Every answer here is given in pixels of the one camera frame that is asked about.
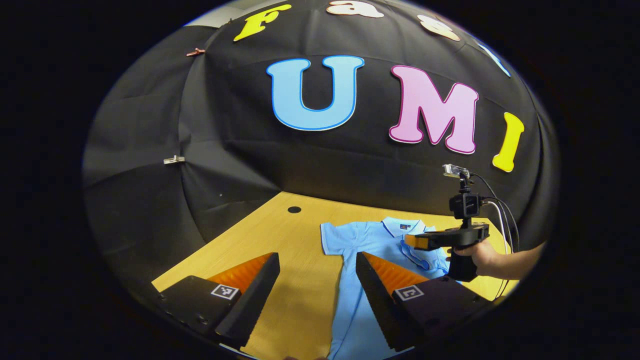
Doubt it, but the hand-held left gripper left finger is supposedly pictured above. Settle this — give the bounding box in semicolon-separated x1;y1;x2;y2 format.
152;252;281;349

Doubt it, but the light blue T-shirt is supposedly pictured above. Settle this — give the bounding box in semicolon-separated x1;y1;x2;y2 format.
320;216;451;360

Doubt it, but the black backdrop cloth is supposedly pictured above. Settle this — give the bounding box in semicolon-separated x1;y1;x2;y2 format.
82;0;558;301

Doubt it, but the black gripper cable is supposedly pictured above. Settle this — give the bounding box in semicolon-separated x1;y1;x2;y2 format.
470;172;521;301

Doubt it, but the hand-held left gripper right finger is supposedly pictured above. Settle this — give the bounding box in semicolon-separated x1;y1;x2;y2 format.
355;251;493;352

